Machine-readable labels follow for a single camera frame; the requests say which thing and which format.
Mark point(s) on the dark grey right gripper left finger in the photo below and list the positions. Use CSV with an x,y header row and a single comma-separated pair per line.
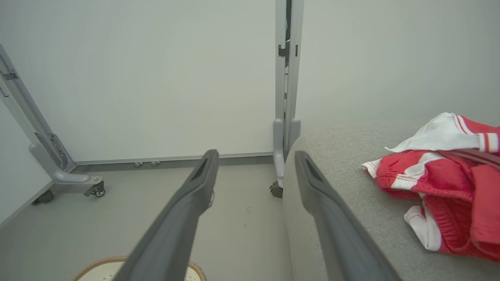
x,y
175,230

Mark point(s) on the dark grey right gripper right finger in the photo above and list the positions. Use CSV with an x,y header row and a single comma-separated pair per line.
x,y
340,234

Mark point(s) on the red garment with white trim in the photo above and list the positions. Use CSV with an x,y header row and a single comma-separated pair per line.
x,y
449,179

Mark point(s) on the white perforated basket brown rim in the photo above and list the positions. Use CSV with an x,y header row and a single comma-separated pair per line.
x,y
97,271

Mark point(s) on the grey fabric sofa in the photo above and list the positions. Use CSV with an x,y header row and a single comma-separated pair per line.
x,y
343,164

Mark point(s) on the black caster wheel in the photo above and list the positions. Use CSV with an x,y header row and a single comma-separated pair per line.
x,y
43,198
97,190
276,190

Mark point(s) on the grey metal partition stand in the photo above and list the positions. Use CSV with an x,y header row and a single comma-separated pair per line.
x,y
47,156
290,78

